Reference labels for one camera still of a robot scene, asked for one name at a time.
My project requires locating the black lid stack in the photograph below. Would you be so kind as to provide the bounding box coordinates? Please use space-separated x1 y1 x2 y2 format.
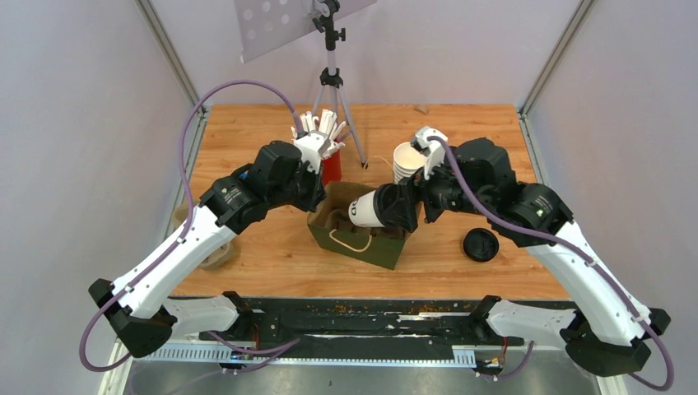
462 228 500 263

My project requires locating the stack of white paper cups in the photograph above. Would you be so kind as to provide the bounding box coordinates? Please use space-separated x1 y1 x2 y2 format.
393 142 426 184

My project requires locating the cardboard cup carrier tray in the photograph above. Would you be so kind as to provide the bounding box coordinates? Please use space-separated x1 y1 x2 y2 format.
198 239 240 271

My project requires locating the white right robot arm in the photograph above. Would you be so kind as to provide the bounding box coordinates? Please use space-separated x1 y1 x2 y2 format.
370 136 671 379

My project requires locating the cardboard cup carrier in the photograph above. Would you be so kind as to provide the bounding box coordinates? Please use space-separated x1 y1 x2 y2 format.
324 209 410 240

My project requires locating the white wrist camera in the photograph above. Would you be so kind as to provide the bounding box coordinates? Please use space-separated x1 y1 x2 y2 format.
292 132 331 174
410 126 449 180

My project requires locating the white wrapped straws bundle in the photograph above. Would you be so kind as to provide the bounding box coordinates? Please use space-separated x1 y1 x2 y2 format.
291 109 348 151

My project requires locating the green paper bag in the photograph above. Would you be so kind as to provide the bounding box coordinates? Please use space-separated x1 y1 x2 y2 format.
307 181 409 270

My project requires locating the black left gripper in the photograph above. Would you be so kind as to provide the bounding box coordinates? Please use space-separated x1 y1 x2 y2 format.
269 157 330 213

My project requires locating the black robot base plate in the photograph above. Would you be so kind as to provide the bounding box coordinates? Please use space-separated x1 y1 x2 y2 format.
218 297 524 360

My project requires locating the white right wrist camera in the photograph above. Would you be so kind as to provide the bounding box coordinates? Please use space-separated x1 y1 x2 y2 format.
410 126 449 180

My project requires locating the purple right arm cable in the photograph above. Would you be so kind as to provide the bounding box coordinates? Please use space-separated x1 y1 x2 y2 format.
427 135 676 393

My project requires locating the white paper cup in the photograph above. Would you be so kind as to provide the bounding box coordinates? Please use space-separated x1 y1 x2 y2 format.
347 189 383 228

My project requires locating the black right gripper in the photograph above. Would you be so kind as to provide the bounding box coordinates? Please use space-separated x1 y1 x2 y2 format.
383 151 491 232

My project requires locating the white perforated board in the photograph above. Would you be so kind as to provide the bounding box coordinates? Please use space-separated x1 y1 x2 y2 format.
234 1 374 63

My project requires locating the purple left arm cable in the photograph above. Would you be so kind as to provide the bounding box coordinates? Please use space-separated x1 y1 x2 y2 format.
79 80 304 374

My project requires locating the red straw holder cup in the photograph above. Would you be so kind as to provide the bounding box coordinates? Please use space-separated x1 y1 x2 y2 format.
322 151 342 186

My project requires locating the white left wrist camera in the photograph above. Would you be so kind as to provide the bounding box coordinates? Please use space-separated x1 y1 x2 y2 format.
292 132 331 174

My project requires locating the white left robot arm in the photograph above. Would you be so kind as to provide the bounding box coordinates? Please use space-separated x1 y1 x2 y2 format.
89 136 328 358

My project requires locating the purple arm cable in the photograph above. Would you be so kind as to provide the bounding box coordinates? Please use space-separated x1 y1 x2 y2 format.
79 80 304 374
427 135 676 393

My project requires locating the black plastic cup lid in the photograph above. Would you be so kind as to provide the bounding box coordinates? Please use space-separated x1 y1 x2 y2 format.
373 184 406 229

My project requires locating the white tripod stand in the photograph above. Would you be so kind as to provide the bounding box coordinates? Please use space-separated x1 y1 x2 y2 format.
309 0 368 169

